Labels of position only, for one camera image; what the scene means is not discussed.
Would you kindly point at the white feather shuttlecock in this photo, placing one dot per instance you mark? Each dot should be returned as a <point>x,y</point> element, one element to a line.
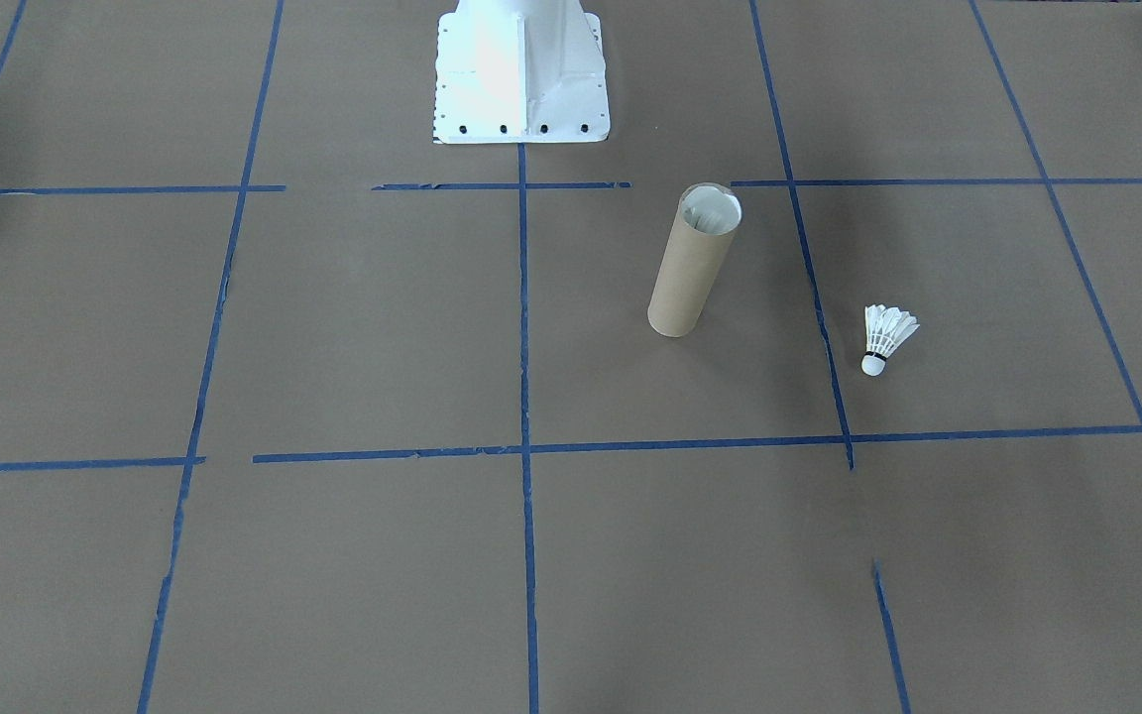
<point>710,212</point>
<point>886,332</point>

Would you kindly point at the white pedestal column with plate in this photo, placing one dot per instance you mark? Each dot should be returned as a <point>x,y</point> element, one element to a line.
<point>521,69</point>

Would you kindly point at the brown cardboard tube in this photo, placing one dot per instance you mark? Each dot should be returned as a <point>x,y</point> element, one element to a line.
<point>688,283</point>

